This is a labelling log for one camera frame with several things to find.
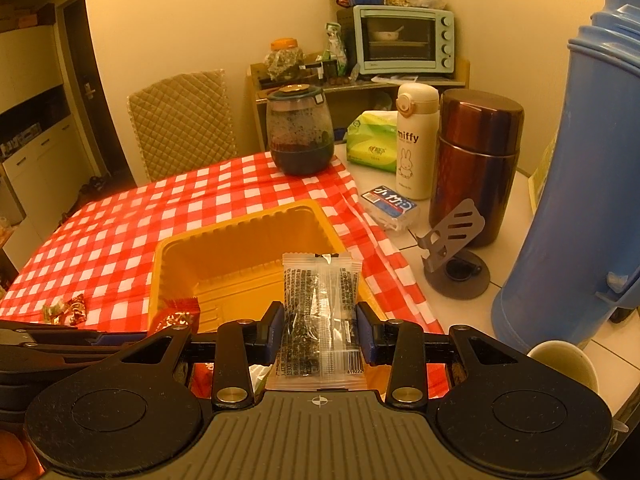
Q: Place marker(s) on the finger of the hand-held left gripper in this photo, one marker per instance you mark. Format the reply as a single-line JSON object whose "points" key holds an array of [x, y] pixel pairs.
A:
{"points": [[35, 327], [115, 340]]}

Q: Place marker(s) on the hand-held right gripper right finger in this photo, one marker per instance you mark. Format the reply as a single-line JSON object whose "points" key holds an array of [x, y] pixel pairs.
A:
{"points": [[364, 335]]}

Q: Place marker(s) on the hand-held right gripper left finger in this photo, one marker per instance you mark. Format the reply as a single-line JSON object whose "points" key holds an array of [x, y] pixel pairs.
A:
{"points": [[277, 335]]}

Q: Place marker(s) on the green white candy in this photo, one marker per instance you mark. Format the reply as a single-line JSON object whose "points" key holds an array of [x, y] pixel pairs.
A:
{"points": [[54, 310]]}

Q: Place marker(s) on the red twisted candy white print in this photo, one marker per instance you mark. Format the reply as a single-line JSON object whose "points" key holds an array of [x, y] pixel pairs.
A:
{"points": [[76, 308]]}

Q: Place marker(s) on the large shiny red snack packet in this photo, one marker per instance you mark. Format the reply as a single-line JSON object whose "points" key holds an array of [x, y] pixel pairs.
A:
{"points": [[175, 315]]}

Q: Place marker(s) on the clear seaweed snack packet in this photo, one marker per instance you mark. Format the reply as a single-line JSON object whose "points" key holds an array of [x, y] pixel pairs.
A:
{"points": [[320, 280]]}

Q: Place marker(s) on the yellow plastic tray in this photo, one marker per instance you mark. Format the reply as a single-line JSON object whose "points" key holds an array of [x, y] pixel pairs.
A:
{"points": [[225, 245]]}

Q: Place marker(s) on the person's left hand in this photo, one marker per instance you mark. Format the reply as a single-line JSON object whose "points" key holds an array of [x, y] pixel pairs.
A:
{"points": [[12, 455]]}

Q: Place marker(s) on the red checkered tablecloth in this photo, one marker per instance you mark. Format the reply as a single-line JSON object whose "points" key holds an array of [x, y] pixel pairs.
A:
{"points": [[125, 220]]}

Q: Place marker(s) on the small blue white box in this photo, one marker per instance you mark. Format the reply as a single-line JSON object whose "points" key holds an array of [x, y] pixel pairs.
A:
{"points": [[390, 207]]}

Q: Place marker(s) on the grey phone stand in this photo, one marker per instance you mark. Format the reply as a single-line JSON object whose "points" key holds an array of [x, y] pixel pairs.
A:
{"points": [[457, 230]]}

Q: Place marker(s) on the row of shoes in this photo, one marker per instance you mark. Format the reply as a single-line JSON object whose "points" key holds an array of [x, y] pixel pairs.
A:
{"points": [[92, 185]]}

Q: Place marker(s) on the white cabinet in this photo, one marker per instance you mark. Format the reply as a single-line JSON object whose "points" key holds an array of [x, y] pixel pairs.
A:
{"points": [[35, 170]]}

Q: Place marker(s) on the white rabbit print bottle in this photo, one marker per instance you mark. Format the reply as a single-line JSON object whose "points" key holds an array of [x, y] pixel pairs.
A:
{"points": [[416, 150]]}

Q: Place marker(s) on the green tissue pack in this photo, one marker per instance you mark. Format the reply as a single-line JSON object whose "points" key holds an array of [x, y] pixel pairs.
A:
{"points": [[372, 142]]}

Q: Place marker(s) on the glass jar dark contents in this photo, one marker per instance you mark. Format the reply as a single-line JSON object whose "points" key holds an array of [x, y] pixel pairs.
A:
{"points": [[300, 135]]}

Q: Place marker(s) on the white printed mug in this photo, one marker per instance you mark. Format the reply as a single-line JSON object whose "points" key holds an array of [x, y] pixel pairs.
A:
{"points": [[565, 365]]}

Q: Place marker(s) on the brown metal thermos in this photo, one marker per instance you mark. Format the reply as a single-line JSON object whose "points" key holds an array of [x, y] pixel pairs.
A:
{"points": [[475, 160]]}

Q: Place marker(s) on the dark door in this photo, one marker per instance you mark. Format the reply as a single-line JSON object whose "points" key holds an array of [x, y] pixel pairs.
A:
{"points": [[95, 125]]}

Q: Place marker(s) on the beige quilted chair back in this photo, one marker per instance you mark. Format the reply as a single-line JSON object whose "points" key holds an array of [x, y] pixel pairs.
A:
{"points": [[185, 125]]}

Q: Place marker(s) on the yellow green flower bag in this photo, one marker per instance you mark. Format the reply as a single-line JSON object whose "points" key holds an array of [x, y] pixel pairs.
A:
{"points": [[542, 175]]}

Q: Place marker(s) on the blue thermos jug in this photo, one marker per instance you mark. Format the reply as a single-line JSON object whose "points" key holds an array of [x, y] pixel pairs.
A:
{"points": [[575, 185]]}

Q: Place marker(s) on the plastic jar orange lid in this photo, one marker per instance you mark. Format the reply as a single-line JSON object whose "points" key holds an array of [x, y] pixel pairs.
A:
{"points": [[284, 60]]}

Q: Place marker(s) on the green silver bag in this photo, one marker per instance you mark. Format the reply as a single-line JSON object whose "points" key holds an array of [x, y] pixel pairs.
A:
{"points": [[336, 50]]}

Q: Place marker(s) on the white bowl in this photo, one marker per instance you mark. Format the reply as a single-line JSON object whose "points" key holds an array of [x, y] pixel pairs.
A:
{"points": [[387, 35]]}

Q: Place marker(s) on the light blue toaster oven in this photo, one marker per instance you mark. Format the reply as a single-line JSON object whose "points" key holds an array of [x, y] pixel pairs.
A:
{"points": [[442, 40]]}

